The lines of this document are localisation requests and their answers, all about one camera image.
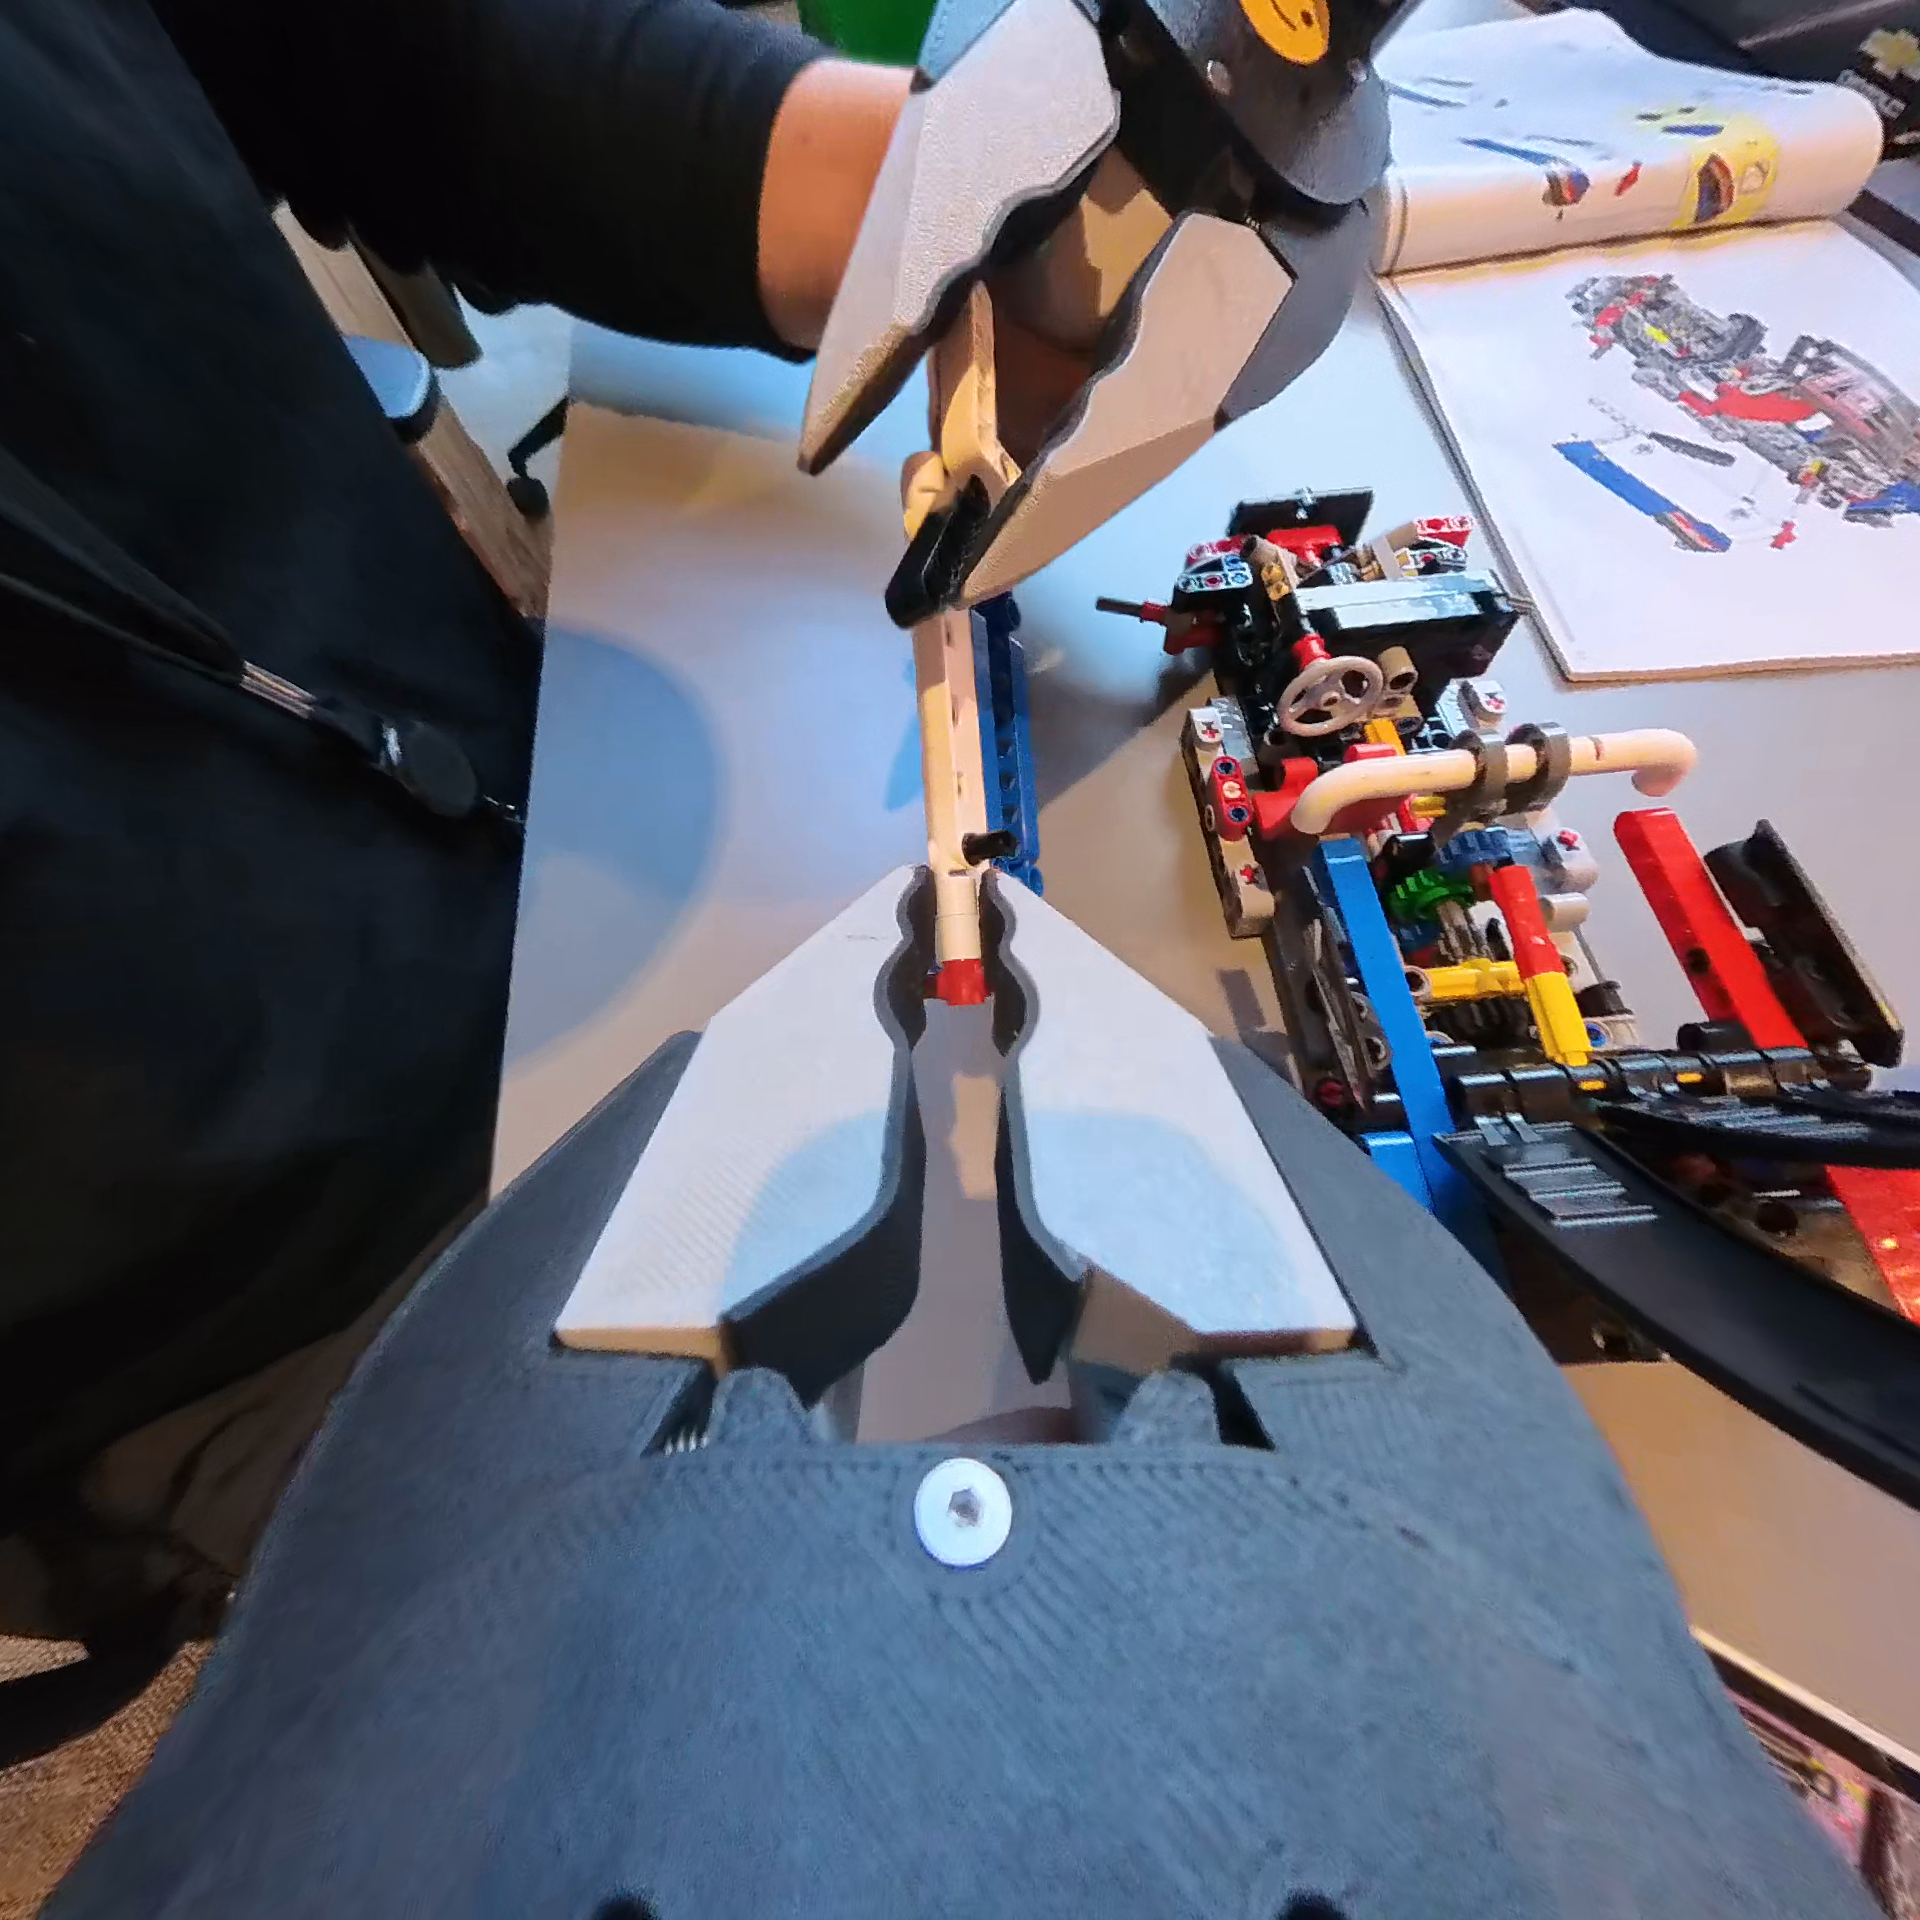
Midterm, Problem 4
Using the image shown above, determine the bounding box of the black lanyard with badge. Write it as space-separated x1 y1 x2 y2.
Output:
0 569 529 835

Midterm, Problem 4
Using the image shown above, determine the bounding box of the open instruction booklet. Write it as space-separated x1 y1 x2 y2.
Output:
1364 7 1920 683

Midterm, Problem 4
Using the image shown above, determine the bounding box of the person's left forearm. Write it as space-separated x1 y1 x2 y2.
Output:
152 0 841 362

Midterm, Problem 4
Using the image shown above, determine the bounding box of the white blue brick panel assembly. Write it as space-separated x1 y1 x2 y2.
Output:
884 287 1052 1008

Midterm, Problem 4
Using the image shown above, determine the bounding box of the black office chair base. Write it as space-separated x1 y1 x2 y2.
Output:
502 391 576 521

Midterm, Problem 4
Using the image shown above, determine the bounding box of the holographic sticker sheet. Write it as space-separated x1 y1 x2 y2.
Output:
1709 1634 1920 1920

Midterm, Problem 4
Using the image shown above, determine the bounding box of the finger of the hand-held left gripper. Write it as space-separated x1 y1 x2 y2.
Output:
958 211 1298 609
796 0 1128 480

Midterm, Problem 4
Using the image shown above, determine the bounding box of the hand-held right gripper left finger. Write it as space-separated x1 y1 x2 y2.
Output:
552 863 923 1403

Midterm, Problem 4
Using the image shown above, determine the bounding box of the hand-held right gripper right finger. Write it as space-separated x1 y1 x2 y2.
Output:
978 871 1360 1386

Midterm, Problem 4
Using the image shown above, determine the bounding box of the toy brick vehicle model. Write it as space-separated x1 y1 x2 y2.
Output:
1094 487 1920 1502

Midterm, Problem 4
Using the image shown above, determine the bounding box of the grey desk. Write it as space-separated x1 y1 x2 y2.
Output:
497 225 1920 1758

